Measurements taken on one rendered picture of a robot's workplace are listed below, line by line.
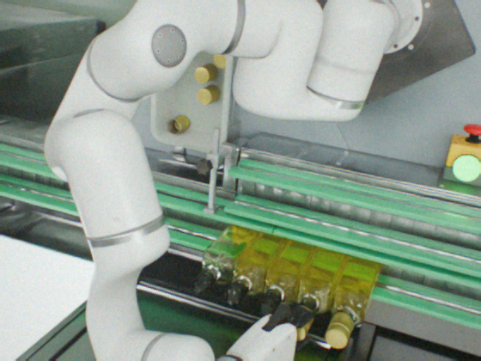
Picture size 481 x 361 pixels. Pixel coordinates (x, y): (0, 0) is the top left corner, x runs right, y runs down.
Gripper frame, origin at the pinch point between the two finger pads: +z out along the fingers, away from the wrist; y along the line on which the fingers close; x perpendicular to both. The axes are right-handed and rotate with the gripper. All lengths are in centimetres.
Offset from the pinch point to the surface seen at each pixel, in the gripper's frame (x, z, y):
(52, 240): 70, 9, -17
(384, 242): -2.3, 23.8, 6.2
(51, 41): 126, 51, 14
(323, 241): 7.2, 19.7, 3.9
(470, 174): -10.3, 35.4, 18.7
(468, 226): -14.3, 25.1, 13.8
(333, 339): -5.1, 2.1, -0.5
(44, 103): 124, 47, -4
